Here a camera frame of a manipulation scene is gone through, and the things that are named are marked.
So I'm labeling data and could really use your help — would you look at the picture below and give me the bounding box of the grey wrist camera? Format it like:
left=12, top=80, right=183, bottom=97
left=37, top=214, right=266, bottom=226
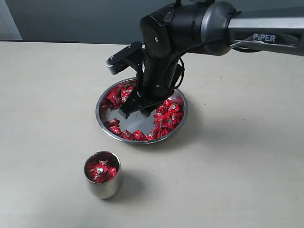
left=106, top=41, right=143, bottom=75

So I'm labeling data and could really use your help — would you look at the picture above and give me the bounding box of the stainless steel cup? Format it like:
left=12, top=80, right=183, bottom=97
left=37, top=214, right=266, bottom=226
left=84, top=151, right=124, bottom=200

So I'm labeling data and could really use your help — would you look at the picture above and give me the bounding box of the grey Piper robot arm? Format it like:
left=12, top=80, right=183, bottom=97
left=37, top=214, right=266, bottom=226
left=119, top=0, right=304, bottom=118

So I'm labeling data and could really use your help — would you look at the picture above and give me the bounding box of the round steel plate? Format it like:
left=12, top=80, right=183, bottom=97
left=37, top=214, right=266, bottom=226
left=95, top=77, right=188, bottom=145

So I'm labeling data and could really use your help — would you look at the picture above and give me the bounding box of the red wrapped candy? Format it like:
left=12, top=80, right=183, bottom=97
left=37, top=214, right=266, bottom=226
left=133, top=130, right=147, bottom=141
left=106, top=91, right=121, bottom=109
left=121, top=85, right=133, bottom=103
left=163, top=99, right=179, bottom=119

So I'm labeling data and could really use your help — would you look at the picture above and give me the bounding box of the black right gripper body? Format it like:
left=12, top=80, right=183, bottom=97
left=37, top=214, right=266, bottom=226
left=137, top=2, right=207, bottom=107

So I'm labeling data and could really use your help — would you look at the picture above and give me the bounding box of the black cable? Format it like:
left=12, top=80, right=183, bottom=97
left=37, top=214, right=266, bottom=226
left=163, top=0, right=238, bottom=90

